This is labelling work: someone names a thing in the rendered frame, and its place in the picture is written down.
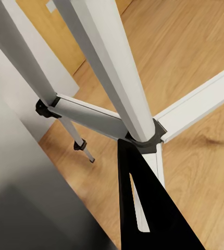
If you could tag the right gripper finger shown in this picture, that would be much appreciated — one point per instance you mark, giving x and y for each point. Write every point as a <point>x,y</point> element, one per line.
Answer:
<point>168,228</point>

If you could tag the camera tripod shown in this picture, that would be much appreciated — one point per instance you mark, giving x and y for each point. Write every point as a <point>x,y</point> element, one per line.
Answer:
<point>39,210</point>

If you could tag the door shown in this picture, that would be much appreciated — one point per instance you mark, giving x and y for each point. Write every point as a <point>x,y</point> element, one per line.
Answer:
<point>46,18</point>

